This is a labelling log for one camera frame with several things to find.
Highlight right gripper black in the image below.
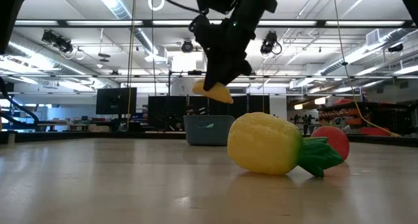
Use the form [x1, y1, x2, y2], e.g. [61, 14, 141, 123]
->
[188, 1, 272, 91]

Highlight yellow toy banana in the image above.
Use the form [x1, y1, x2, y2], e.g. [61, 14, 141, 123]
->
[191, 79, 234, 104]

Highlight yellow toy pineapple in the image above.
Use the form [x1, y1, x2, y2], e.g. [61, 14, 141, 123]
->
[227, 112, 345, 178]

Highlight red toy strawberry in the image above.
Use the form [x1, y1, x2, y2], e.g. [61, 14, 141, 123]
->
[310, 125, 350, 161]

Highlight grey-blue plastic tub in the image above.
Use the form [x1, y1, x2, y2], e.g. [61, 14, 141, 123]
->
[183, 115, 236, 146]

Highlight shelf with orange items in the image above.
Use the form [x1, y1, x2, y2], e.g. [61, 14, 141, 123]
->
[318, 98, 418, 136]

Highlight black ceiling-mounted camera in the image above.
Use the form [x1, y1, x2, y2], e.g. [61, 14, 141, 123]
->
[181, 39, 194, 54]
[260, 30, 282, 56]
[41, 29, 73, 54]

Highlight black partition wall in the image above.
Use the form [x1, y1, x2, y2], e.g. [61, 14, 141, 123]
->
[148, 93, 270, 131]

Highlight white cable ring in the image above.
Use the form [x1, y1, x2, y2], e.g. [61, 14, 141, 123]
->
[148, 0, 165, 12]

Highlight thin yellow drooping cable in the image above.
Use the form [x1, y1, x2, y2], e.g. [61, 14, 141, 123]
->
[332, 0, 401, 137]

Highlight black wall monitor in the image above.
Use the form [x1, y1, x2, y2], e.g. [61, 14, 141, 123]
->
[95, 87, 137, 116]

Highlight silver ceiling duct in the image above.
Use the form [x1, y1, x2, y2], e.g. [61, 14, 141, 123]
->
[321, 27, 418, 76]
[93, 0, 154, 52]

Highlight black aluminium rig frame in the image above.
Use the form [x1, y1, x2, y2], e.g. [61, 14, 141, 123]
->
[0, 19, 418, 149]

